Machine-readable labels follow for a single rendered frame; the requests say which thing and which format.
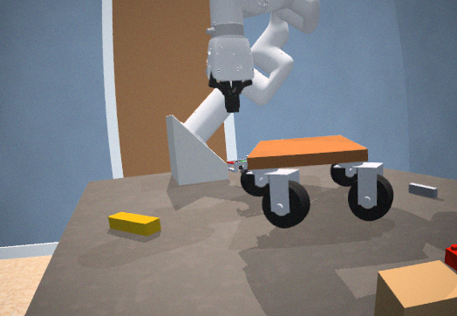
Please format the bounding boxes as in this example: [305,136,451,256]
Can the tan box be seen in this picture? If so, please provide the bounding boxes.
[374,260,457,316]

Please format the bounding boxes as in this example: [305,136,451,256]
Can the yellow rectangular block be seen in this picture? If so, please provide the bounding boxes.
[108,212,161,236]

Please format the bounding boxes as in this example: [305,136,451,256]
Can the grey rectangular bar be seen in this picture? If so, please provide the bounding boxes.
[409,183,438,198]

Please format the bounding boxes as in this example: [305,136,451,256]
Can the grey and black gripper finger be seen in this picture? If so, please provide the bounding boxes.
[231,79,253,113]
[208,72,235,113]

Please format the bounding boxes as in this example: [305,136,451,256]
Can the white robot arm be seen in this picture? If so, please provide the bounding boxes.
[182,0,320,146]

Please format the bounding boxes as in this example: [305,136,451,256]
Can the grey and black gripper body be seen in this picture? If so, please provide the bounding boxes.
[208,35,255,82]

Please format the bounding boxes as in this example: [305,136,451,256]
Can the orange wheeled dolly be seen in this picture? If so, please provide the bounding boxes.
[228,135,393,229]

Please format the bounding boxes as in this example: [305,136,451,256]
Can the red rectangular block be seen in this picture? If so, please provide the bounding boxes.
[445,244,457,271]

